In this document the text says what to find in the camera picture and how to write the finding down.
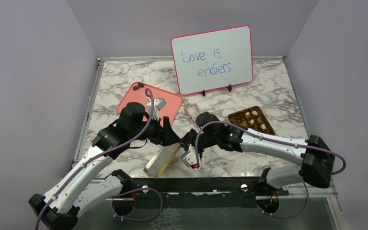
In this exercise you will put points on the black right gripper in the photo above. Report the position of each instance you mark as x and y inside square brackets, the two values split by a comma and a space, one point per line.
[189, 139]

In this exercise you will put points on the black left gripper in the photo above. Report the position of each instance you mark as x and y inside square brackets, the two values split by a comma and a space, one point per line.
[165, 135]

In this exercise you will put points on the silver tin lid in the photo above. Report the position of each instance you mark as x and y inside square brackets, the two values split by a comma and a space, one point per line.
[159, 162]

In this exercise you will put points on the pink plastic tray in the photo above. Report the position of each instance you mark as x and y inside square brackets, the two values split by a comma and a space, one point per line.
[173, 100]

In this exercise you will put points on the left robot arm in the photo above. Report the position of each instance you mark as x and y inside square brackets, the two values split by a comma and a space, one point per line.
[61, 207]

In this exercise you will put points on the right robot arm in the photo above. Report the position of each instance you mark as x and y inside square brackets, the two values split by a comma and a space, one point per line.
[310, 160]

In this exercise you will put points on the gold chocolate box tray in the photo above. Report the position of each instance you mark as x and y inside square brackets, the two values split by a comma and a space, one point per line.
[253, 118]

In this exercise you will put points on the small white red card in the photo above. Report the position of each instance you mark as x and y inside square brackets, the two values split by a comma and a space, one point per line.
[202, 162]

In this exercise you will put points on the pink framed whiteboard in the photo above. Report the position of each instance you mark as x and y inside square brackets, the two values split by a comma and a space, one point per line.
[212, 60]

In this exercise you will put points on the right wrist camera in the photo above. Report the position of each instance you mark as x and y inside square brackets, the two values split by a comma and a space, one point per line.
[189, 159]

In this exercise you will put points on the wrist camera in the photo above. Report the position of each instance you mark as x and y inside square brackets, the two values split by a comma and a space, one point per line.
[158, 105]
[189, 159]

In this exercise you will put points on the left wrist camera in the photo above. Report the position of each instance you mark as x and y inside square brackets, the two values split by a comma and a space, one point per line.
[158, 105]

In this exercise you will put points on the black metal base rail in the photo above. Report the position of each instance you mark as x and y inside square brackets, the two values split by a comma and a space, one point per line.
[198, 192]

